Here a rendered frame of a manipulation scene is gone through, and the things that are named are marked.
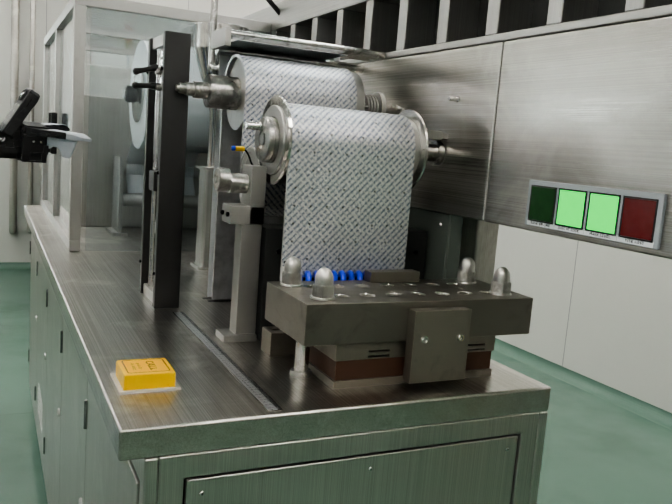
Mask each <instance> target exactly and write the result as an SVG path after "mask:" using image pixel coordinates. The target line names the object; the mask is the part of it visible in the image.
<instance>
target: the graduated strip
mask: <svg viewBox="0 0 672 504"><path fill-rule="evenodd" d="M173 313H174V315H175V316H176V317H177V318H178V319H179V320H180V321H181V322H182V323H183V324H184V325H185V326H186V327H187V328H188V329H189V330H190V331H191V332H192V333H193V334H194V335H195V336H196V337H197V338H198V340H199V341H200V342H201V343H202V344H203V345H204V346H205V347H206V348H207V349H208V350H209V351H210V352H211V353H212V354H213V355H214V356H215V357H216V358H217V359H218V360H219V361H220V362H221V363H222V365H223V366H224V367H225V368H226V369H227V370H228V371H229V372H230V373H231V374H232V375H233V376H234V377H235V378H236V379H237V380H238V381H239V382H240V383H241V384H242V385H243V386H244V387H245V389H246V390H247V391H248V392H249V393H250V394H251V395H252V396H253V397H254V398H255V399H256V400H257V401H258V402H259V403H260V404H261V405H262V406H263V407H264V408H265V409H266V410H267V411H268V412H269V411H279V410H283V409H282V408H281V407H280V406H279V405H278V404H277V403H276V402H275V401H274V400H273V399H272V398H271V397H270V396H269V395H268V394H267V393H266V392H265V391H264V390H263V389H262V388H261V387H260V386H259V385H258V384H257V383H256V382H255V381H253V380H252V379H251V378H250V377H249V376H248V375H247V374H246V373H245V372H244V371H243V370H242V369H241V368H240V367H239V366H238V365H237V364H236V363H235V362H234V361H233V360H232V359H231V358H230V357H229V356H228V355H227V354H226V353H225V352H224V351H223V350H222V349H221V348H220V347H219V346H218V345H217V344H216V343H215V342H214V341H213V340H212V339H211V338H210V337H209V336H208V335H207V334H206V333H205V332H204V331H203V330H201V329H200V328H199V327H198V326H197V325H196V324H195V323H194V322H193V321H192V320H191V319H190V318H189V317H188V316H187V315H186V314H185V313H184V312H173Z"/></svg>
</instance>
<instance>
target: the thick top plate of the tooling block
mask: <svg viewBox="0 0 672 504"><path fill-rule="evenodd" d="M455 280H456V279H419V282H389V283H370V282H368V281H365V280H338V281H333V284H334V285H335V286H334V296H335V298H336V299H335V300H333V301H319V300H314V299H311V298H310V295H312V290H313V284H314V283H315V281H302V283H303V286H302V287H285V286H282V285H280V282H281V281H268V282H267V289H266V305H265V319H266V320H268V321H269V322H271V323H272V324H273V325H275V326H276V327H278V328H279V329H280V330H282V331H283V332H285V333H286V334H287V335H289V336H290V337H292V338H293V339H294V340H296V341H297V342H299V343H300V344H301V345H303V346H321V345H339V344H357V343H374V342H392V341H406V337H407V327H408V316H409V309H410V308H435V307H467V308H469V309H472V313H471V323H470V332H469V337H480V336H498V335H516V334H529V329H530V321H531V312H532V304H533V298H531V297H528V296H525V295H522V294H519V293H516V292H513V291H511V292H510V293H511V294H512V295H511V296H497V295H493V294H490V293H489V290H491V284H488V283H485V282H482V281H479V280H476V279H475V281H476V284H462V283H458V282H455Z"/></svg>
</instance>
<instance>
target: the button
mask: <svg viewBox="0 0 672 504"><path fill-rule="evenodd" d="M116 377H117V379H118V381H119V383H120V385H121V387H122V389H123V391H125V390H138V389H151V388H164V387H175V380H176V373H175V371H174V370H173V368H172V367H171V366H170V364H169V363H168V361H167V360H166V359H165V358H150V359H133V360H118V361H117V362H116Z"/></svg>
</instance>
